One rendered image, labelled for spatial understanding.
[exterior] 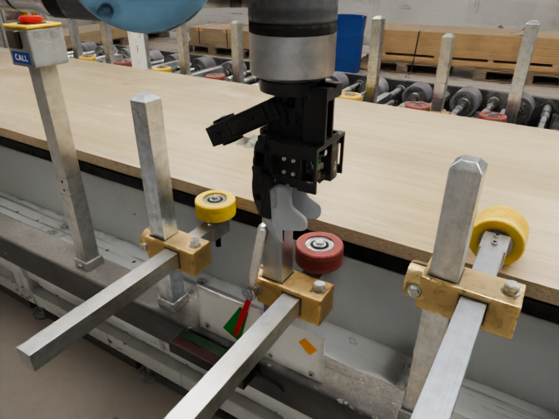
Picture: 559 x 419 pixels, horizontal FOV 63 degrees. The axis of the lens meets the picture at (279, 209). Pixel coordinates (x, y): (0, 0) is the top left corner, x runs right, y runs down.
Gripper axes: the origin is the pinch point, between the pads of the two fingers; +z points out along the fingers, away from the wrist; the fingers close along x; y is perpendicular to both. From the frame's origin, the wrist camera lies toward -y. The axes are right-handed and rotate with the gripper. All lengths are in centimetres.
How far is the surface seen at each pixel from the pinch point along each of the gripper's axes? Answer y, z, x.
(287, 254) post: -2.9, 9.2, 7.8
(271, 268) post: -4.7, 11.4, 6.1
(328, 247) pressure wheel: 0.9, 10.3, 14.6
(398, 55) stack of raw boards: -167, 77, 577
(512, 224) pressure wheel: 25.9, 3.0, 23.8
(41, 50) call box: -52, -17, 6
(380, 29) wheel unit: -30, -11, 115
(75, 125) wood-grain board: -90, 11, 34
